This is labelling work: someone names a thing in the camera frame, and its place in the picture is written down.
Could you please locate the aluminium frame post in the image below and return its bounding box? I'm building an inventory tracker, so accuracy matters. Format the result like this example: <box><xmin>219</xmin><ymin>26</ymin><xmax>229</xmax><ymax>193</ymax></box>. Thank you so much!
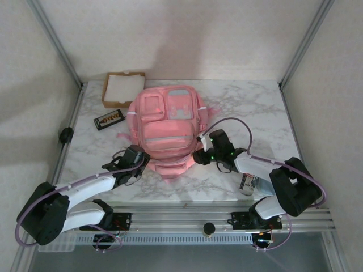
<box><xmin>279</xmin><ymin>0</ymin><xmax>335</xmax><ymax>88</ymax></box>
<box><xmin>27</xmin><ymin>0</ymin><xmax>85</xmax><ymax>88</ymax></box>

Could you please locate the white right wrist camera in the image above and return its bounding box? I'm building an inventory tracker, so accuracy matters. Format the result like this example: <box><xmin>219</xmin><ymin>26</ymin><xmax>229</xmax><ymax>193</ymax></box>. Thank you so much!
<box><xmin>197</xmin><ymin>133</ymin><xmax>212</xmax><ymax>151</ymax></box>

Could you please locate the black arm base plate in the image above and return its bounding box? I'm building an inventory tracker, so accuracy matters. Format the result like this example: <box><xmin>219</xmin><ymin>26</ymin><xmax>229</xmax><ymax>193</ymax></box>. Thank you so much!
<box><xmin>79</xmin><ymin>211</ymin><xmax>133</xmax><ymax>231</ymax></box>
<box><xmin>231</xmin><ymin>211</ymin><xmax>283</xmax><ymax>230</ymax></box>

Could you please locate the white foam pad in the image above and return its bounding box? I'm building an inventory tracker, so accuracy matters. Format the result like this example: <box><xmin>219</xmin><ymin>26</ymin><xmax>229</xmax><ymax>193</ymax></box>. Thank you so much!
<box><xmin>106</xmin><ymin>74</ymin><xmax>145</xmax><ymax>103</ymax></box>

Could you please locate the striped patterned can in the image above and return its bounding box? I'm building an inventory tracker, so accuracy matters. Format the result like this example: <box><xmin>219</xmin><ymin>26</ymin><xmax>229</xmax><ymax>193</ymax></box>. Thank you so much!
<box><xmin>239</xmin><ymin>173</ymin><xmax>259</xmax><ymax>196</ymax></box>

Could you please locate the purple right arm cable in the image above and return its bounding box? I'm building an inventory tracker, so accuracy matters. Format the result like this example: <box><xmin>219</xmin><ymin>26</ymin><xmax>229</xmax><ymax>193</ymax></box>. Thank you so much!
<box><xmin>202</xmin><ymin>117</ymin><xmax>327</xmax><ymax>252</ymax></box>

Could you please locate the aluminium front rail base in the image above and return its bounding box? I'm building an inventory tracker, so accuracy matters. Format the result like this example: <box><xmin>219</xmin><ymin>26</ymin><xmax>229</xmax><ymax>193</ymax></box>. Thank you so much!
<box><xmin>25</xmin><ymin>199</ymin><xmax>334</xmax><ymax>235</ymax></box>

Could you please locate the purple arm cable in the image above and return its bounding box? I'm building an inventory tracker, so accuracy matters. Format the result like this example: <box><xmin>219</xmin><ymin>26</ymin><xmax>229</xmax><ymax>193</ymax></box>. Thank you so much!
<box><xmin>202</xmin><ymin>117</ymin><xmax>327</xmax><ymax>252</ymax></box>
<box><xmin>15</xmin><ymin>154</ymin><xmax>144</xmax><ymax>253</ymax></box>

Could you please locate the grey slotted cable duct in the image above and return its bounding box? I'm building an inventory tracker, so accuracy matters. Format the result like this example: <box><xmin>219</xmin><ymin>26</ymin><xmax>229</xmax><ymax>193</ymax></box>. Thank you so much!
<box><xmin>70</xmin><ymin>233</ymin><xmax>253</xmax><ymax>244</ymax></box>

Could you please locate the brown cardboard box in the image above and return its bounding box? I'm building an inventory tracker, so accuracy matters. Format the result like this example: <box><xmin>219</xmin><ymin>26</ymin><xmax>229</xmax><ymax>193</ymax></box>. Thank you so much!
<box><xmin>101</xmin><ymin>71</ymin><xmax>147</xmax><ymax>109</ymax></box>

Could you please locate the black round lid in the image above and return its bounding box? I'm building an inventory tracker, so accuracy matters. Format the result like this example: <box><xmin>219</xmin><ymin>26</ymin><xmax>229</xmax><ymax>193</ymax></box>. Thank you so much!
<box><xmin>58</xmin><ymin>127</ymin><xmax>74</xmax><ymax>144</ymax></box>

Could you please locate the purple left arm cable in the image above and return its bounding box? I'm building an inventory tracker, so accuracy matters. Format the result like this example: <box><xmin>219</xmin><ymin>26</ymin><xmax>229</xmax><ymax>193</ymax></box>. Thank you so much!
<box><xmin>15</xmin><ymin>154</ymin><xmax>144</xmax><ymax>253</ymax></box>

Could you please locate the pink student backpack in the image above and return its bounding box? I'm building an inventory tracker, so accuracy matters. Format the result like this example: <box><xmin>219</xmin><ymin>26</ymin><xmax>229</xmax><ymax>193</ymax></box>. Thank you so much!
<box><xmin>116</xmin><ymin>86</ymin><xmax>225</xmax><ymax>184</ymax></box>

